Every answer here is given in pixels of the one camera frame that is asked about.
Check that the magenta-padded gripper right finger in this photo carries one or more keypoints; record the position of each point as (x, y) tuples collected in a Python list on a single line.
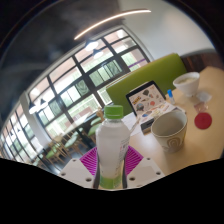
[(145, 171)]

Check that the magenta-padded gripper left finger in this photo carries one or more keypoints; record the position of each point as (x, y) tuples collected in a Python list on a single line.
[(76, 171)]

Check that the clear green-capped drink bottle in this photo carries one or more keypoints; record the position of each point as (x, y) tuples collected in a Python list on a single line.
[(112, 143)]

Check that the group of green-seated wooden chairs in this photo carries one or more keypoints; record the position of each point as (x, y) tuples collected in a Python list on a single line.
[(71, 140)]

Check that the beige paper cup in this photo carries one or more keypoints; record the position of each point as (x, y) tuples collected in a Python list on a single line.
[(170, 138)]

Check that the small black box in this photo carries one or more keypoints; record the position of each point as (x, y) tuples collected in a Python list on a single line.
[(146, 126)]

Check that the flat round red coaster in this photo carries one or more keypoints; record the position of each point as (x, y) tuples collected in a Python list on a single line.
[(203, 120)]

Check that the small blue-capped bottle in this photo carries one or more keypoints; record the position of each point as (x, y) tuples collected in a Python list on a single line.
[(171, 96)]

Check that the clear plastic wrapper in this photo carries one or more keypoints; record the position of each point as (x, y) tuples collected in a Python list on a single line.
[(203, 98)]

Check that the white ceramic bowl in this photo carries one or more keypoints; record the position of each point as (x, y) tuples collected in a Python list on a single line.
[(187, 87)]

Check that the green booth sofa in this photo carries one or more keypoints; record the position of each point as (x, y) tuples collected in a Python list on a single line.
[(146, 75)]

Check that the group of dark pendant lamps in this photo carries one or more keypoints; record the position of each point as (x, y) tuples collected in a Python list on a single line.
[(97, 53)]

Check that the curved linear ceiling light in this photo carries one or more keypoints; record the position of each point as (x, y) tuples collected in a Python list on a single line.
[(110, 20)]

